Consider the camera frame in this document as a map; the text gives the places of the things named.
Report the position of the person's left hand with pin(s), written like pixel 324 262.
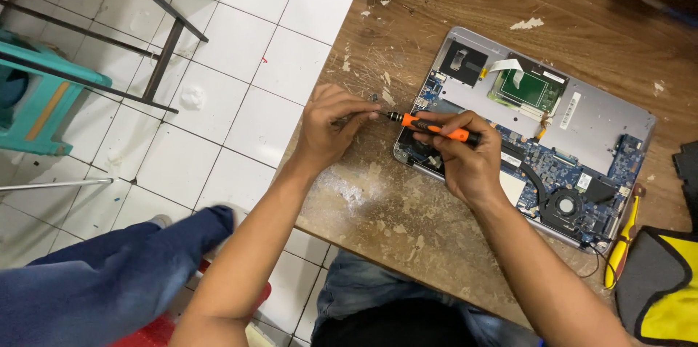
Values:
pixel 321 129

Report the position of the person's right hand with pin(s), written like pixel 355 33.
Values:
pixel 471 167

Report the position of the orange black precision screwdriver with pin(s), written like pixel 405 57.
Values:
pixel 436 129

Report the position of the blue laptop motherboard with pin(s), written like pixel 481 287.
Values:
pixel 567 172

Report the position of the green trackpad circuit board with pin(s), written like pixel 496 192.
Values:
pixel 531 90

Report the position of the black laptop cooling fan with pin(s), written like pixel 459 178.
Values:
pixel 564 208

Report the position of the opened silver laptop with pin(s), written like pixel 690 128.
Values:
pixel 589 118

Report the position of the person's black shirt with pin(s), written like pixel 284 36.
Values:
pixel 392 325

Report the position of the black case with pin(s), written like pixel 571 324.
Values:
pixel 688 178

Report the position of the yellow grey tool bag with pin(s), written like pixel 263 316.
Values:
pixel 662 292

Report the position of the blue pen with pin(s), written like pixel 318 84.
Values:
pixel 673 10

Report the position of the person's left leg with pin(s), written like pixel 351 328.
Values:
pixel 109 276

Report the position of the red plastic stool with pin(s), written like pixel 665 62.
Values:
pixel 158 330

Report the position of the silver metal rod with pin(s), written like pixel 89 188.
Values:
pixel 54 184

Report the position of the teal plastic stool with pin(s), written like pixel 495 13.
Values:
pixel 38 101

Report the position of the dark metal frame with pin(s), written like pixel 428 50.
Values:
pixel 163 58

